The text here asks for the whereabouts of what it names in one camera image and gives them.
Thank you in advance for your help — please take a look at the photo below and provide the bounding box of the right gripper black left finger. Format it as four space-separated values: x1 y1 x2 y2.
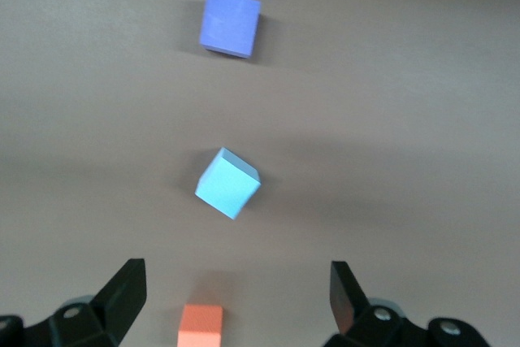
0 258 146 347

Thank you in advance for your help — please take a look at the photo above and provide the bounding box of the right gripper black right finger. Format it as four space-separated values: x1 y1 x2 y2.
324 260 495 347

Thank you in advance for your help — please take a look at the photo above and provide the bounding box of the light blue foam block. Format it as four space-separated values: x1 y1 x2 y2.
194 146 262 221

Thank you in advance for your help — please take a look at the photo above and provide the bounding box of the orange foam block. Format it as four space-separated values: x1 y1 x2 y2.
177 304 224 347

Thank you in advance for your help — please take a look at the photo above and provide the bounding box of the purple foam block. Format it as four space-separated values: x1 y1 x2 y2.
198 0 262 59

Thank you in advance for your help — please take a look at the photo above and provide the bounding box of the brown paper table cover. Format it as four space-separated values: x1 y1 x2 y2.
0 0 520 347

